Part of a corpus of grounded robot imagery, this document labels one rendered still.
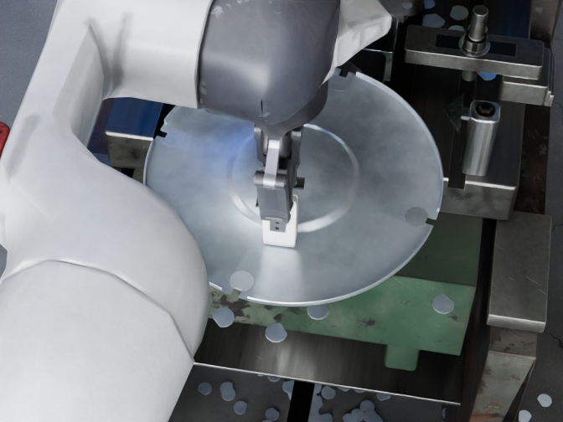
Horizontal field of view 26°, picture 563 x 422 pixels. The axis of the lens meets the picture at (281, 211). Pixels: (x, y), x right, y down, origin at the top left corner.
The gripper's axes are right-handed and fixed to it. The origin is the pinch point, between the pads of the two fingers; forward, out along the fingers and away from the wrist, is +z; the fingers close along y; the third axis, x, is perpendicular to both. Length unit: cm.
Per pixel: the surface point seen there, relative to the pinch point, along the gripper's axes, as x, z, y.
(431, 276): 15.1, 17.2, -7.3
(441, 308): 16.3, 17.0, -3.4
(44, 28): -62, 81, -97
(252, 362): -6, 51, -13
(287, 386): -3, 81, -26
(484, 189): 19.4, 12.0, -15.7
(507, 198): 22.0, 13.1, -15.7
